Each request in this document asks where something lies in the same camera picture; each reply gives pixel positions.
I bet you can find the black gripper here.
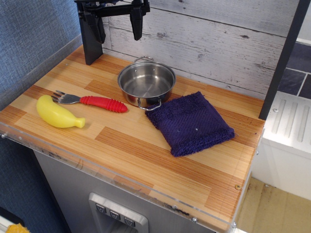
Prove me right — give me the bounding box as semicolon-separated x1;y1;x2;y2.
74;0;150;44

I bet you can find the blue purple terry cloth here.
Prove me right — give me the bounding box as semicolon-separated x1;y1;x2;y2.
145;91;235;157

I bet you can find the stainless steel pot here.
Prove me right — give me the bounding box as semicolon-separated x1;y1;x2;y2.
118;56;176;111

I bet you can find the yellow plastic banana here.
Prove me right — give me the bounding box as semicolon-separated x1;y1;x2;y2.
36;95;86;128

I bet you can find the clear acrylic edge guard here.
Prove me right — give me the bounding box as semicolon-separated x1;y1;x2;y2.
0;115;264;233

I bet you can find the silver dispenser button panel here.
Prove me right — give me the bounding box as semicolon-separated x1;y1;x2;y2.
88;192;149;233

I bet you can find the white ribbed sink unit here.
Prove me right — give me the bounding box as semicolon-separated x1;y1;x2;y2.
252;92;311;200

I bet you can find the yellow object bottom left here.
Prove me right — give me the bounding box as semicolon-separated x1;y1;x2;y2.
6;224;30;233

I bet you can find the dark grey left post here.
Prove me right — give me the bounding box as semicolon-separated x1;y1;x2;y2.
79;19;103;65

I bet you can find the dark grey post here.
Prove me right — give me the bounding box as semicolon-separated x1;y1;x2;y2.
259;0;311;120
79;19;103;65

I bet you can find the red handled metal fork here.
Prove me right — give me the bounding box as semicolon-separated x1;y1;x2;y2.
52;90;128;113

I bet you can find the dark grey right post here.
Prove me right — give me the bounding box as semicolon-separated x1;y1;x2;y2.
259;0;311;120

